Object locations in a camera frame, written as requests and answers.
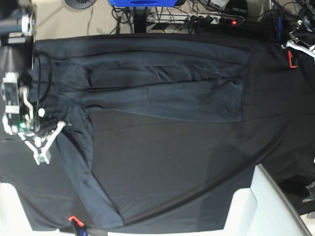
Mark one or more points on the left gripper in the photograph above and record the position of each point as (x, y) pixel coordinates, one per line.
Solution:
(305, 33)

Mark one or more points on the round grey floor base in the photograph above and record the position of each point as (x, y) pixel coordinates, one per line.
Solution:
(80, 4)

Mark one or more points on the black stand column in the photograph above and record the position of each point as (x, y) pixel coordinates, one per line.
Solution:
(140, 15)

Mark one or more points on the white power strip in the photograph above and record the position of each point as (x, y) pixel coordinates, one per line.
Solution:
(181, 18)

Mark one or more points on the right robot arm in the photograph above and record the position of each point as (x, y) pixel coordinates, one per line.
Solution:
(17, 54)

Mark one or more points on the white foam block left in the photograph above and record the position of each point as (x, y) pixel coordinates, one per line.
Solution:
(13, 220)

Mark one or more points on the orange blue clamp bottom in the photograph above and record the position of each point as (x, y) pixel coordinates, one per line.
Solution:
(78, 227)

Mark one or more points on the white foam block right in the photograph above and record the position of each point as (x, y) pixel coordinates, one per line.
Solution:
(261, 210)

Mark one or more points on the black table cloth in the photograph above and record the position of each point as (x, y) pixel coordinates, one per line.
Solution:
(179, 176)

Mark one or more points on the white foam block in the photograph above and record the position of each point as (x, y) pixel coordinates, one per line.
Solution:
(13, 220)
(261, 210)

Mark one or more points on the blue plastic box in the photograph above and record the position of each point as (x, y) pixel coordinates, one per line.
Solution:
(143, 3)

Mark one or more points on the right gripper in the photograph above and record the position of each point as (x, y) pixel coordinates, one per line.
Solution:
(21, 117)

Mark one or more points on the blue clamp handle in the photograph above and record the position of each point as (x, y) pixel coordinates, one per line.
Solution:
(279, 29)

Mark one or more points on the orange black clamp right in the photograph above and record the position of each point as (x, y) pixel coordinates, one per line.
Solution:
(292, 59)

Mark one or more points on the dark grey T-shirt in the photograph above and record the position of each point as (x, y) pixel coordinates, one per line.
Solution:
(173, 80)

